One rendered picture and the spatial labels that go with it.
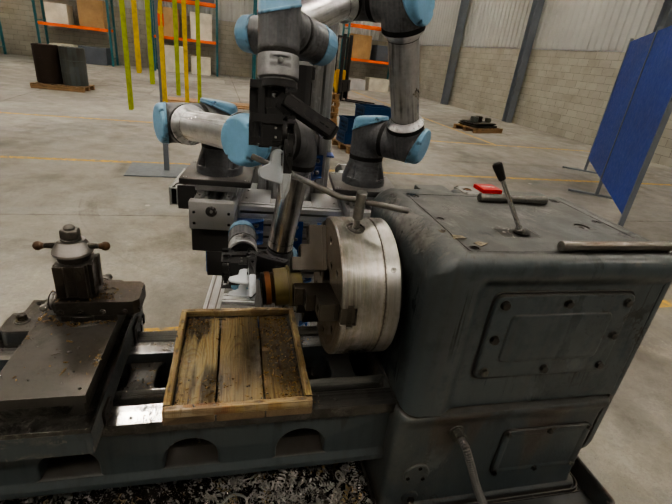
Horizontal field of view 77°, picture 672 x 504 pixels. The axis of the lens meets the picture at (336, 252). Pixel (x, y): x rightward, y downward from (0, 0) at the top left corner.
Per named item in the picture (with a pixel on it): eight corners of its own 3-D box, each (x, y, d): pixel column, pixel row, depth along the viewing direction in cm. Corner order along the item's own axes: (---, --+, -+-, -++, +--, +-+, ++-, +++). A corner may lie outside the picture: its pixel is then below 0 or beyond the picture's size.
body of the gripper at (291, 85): (248, 148, 82) (249, 83, 80) (292, 151, 84) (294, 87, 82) (249, 146, 75) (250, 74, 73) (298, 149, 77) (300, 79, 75)
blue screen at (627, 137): (562, 167, 851) (606, 36, 752) (606, 175, 825) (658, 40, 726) (577, 229, 503) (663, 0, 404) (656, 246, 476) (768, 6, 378)
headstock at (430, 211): (517, 299, 147) (553, 190, 131) (628, 400, 106) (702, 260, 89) (352, 302, 134) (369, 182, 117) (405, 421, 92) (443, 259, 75)
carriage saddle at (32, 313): (146, 310, 118) (144, 292, 115) (98, 453, 77) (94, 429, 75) (22, 313, 111) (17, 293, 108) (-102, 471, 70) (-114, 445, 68)
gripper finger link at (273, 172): (257, 198, 81) (258, 148, 79) (288, 199, 82) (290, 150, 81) (258, 199, 78) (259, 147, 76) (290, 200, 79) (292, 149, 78)
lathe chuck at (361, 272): (340, 290, 122) (359, 193, 104) (366, 381, 97) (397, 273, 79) (309, 291, 120) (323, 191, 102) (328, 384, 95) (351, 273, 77)
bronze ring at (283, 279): (298, 256, 99) (258, 260, 97) (305, 276, 91) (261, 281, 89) (298, 290, 103) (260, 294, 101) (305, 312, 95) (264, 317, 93)
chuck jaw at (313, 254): (335, 272, 102) (334, 223, 104) (340, 269, 97) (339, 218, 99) (289, 272, 100) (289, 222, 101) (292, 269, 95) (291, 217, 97)
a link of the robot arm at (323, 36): (301, 25, 92) (268, 7, 82) (345, 29, 86) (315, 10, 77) (295, 64, 94) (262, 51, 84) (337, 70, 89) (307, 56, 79)
